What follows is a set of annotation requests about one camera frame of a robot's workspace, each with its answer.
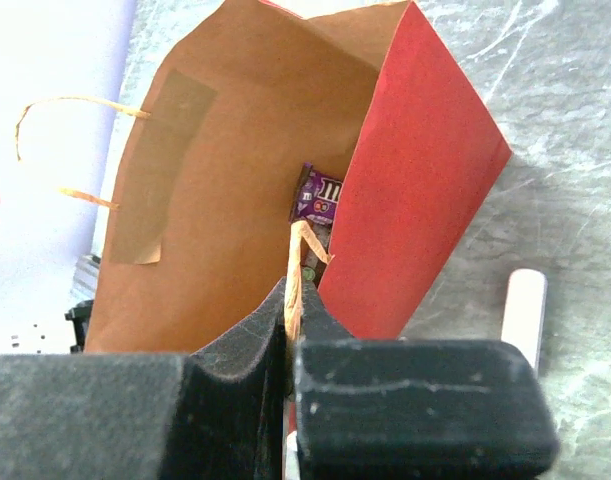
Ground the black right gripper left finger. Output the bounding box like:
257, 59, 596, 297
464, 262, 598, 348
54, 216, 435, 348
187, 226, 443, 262
0, 283, 286, 479

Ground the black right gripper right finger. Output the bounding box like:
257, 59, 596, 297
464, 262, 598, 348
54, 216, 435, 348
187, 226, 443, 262
294, 283, 560, 479

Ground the purple M&M's packet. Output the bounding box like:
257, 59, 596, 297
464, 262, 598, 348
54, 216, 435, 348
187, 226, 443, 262
289, 163, 342, 226

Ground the red paper bag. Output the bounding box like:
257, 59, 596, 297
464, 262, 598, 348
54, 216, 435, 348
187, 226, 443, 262
85, 1, 511, 353

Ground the white eraser block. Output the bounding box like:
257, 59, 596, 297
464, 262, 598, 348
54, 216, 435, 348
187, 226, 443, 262
501, 268, 548, 372

